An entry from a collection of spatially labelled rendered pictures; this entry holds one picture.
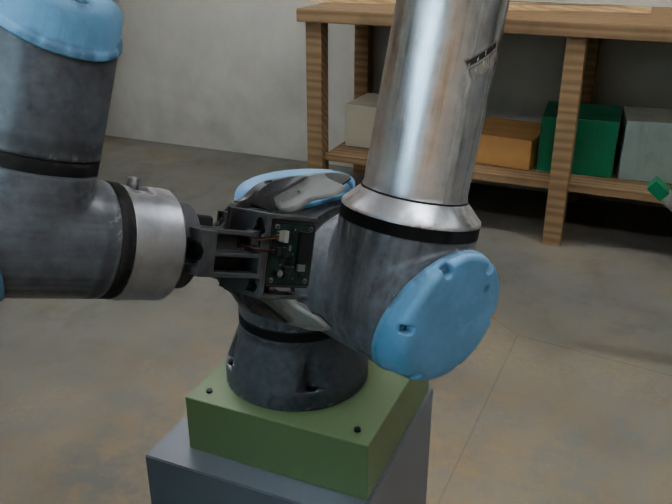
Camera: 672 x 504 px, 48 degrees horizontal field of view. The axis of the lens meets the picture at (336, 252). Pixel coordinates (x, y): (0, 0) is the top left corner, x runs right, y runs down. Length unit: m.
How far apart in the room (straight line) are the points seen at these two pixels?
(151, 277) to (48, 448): 1.48
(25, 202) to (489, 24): 0.45
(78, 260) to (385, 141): 0.34
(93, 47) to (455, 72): 0.35
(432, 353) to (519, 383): 1.43
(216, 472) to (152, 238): 0.49
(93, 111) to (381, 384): 0.60
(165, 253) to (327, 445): 0.42
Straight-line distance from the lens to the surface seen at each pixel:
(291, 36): 3.93
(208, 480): 1.01
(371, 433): 0.92
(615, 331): 2.54
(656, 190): 2.23
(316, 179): 0.72
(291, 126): 4.02
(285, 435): 0.95
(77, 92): 0.53
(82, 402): 2.17
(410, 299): 0.73
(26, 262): 0.54
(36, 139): 0.52
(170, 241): 0.58
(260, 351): 0.95
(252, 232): 0.62
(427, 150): 0.75
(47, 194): 0.53
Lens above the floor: 1.19
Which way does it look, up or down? 24 degrees down
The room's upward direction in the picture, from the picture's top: straight up
